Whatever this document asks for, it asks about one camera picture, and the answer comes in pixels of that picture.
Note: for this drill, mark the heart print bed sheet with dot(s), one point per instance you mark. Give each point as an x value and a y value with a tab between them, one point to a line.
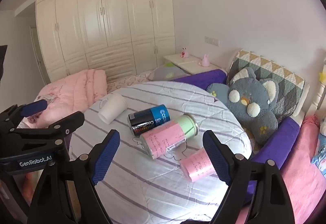
127	81

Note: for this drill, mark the white wall socket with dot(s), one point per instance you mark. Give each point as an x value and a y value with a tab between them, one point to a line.
212	41

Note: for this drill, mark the green triangle quilted cushion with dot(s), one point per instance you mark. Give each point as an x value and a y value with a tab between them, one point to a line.
282	76

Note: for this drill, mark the light blue printed cloth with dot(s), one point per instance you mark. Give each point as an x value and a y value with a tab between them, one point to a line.
320	157

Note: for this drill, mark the pink fleece blanket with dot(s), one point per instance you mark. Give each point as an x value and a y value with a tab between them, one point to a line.
303	183

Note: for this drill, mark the white bed post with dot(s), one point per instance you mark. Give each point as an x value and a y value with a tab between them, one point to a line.
317	96

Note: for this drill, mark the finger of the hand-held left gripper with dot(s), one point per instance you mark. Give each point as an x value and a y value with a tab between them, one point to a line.
65	122
34	108

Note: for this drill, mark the cream wardrobe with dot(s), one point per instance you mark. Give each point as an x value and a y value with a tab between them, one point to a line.
101	23

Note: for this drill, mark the pink rabbit figurine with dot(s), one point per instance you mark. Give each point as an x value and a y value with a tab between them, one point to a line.
204	61

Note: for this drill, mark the yellow star ornament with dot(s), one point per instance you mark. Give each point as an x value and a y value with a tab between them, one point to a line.
323	76

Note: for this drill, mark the purple bolster cushion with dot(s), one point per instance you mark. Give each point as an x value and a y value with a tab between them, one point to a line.
282	137
201	76

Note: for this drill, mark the black and blue cup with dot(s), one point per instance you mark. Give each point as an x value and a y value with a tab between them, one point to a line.
150	121

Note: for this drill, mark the grey plush toy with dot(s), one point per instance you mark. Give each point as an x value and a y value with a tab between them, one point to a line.
249	104

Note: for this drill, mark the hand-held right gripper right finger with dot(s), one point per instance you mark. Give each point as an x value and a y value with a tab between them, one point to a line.
216	160

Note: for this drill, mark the pink padded quilt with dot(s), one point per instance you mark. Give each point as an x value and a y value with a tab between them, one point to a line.
73	91

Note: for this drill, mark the pink frog figurine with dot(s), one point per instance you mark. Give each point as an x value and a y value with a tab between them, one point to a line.
184	53

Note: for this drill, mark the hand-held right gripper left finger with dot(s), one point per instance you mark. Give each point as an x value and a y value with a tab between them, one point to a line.
107	159

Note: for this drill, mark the white nightstand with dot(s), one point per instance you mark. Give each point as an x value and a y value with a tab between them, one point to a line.
186	62

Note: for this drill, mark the white cup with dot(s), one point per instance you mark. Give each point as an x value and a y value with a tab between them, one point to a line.
112	108

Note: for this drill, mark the pink and green cup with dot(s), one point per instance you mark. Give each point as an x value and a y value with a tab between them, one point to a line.
165	141

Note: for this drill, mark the grey pillow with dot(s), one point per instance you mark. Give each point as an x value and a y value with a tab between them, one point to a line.
165	73

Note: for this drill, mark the white door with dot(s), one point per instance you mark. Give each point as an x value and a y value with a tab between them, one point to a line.
38	56

